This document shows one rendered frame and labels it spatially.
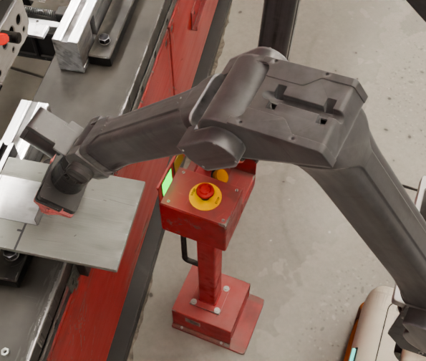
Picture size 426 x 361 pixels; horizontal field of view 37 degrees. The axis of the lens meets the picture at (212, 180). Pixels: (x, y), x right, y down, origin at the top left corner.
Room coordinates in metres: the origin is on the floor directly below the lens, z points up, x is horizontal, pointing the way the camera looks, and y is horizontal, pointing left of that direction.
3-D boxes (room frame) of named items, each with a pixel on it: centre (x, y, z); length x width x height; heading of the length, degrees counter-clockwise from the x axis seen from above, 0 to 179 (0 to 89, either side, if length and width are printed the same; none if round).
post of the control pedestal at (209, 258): (0.78, 0.01, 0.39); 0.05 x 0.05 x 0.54; 68
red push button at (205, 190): (0.73, 0.02, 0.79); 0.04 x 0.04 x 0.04
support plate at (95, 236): (0.56, 0.27, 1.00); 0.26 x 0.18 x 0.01; 78
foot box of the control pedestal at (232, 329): (0.76, -0.02, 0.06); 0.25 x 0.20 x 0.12; 68
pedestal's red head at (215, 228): (0.78, 0.01, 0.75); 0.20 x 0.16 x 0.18; 158
